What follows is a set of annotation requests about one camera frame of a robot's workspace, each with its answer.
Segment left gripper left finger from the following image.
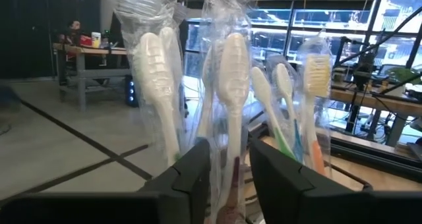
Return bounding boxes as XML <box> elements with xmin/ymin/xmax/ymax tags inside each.
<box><xmin>139</xmin><ymin>138</ymin><xmax>212</xmax><ymax>224</ymax></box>

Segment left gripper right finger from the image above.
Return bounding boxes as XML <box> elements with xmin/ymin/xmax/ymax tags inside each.
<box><xmin>249</xmin><ymin>140</ymin><xmax>344</xmax><ymax>224</ymax></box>

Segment blue toothbrush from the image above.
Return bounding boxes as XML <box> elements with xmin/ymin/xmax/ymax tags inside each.
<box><xmin>272</xmin><ymin>62</ymin><xmax>306</xmax><ymax>162</ymax></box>

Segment orange toothbrush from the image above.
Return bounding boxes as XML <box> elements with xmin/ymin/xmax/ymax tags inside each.
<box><xmin>298</xmin><ymin>36</ymin><xmax>334</xmax><ymax>177</ymax></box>

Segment black computer tower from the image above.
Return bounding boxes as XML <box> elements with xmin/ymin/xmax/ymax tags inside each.
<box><xmin>125</xmin><ymin>75</ymin><xmax>139</xmax><ymax>108</ymax></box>

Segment wooden workbench with items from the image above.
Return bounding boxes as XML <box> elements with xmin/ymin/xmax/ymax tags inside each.
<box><xmin>54</xmin><ymin>42</ymin><xmax>133</xmax><ymax>111</ymax></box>

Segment green potted plant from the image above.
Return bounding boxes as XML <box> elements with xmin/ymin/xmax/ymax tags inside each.
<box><xmin>385</xmin><ymin>67</ymin><xmax>419</xmax><ymax>86</ymax></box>

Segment white yellow container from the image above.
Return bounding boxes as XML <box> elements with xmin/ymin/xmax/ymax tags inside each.
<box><xmin>91</xmin><ymin>31</ymin><xmax>102</xmax><ymax>49</ymax></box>

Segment person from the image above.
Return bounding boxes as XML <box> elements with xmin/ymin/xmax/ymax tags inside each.
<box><xmin>58</xmin><ymin>19</ymin><xmax>83</xmax><ymax>49</ymax></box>

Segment black office partition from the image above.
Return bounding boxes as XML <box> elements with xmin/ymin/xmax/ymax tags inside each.
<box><xmin>0</xmin><ymin>0</ymin><xmax>102</xmax><ymax>80</ymax></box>

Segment black wire toothbrush holder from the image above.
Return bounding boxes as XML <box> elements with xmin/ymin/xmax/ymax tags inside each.
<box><xmin>242</xmin><ymin>123</ymin><xmax>374</xmax><ymax>218</ymax></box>

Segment black aluminium table frame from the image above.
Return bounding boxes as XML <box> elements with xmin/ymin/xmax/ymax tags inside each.
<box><xmin>329</xmin><ymin>131</ymin><xmax>422</xmax><ymax>182</ymax></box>

